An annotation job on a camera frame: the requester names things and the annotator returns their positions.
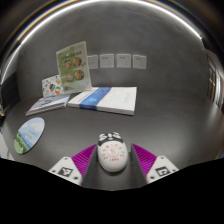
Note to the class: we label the white book with blue band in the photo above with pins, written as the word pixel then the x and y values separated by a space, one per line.
pixel 110 99

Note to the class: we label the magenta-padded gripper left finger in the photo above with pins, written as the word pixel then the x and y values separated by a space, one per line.
pixel 66 170

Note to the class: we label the green upright menu sign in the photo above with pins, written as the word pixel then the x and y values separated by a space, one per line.
pixel 73 66

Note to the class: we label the grey striped booklet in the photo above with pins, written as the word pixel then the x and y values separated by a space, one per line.
pixel 48 104

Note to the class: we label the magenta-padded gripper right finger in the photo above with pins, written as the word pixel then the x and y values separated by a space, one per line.
pixel 160 168

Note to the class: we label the small colourful printed card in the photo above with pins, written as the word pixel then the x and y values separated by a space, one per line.
pixel 51 86

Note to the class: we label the black flat panel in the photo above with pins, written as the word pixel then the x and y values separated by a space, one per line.
pixel 8 91

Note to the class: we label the dark framed window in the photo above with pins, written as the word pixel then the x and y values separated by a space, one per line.
pixel 215 83

